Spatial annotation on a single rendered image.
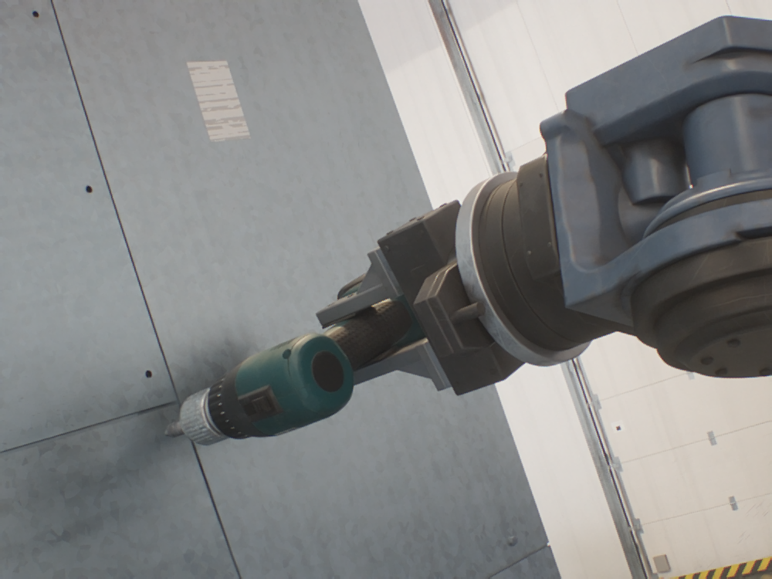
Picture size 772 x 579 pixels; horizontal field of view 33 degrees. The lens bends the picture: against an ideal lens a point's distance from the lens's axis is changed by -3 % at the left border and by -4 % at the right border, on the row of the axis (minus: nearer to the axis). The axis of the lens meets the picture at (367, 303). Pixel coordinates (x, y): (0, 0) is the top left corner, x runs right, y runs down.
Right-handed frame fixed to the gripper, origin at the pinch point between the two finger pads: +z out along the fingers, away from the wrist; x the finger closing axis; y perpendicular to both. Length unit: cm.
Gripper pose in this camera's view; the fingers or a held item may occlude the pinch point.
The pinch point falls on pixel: (360, 336)
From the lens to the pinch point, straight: 107.4
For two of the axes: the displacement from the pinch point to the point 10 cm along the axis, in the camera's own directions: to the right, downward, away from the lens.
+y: 5.8, -3.7, 7.3
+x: -4.6, -8.8, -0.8
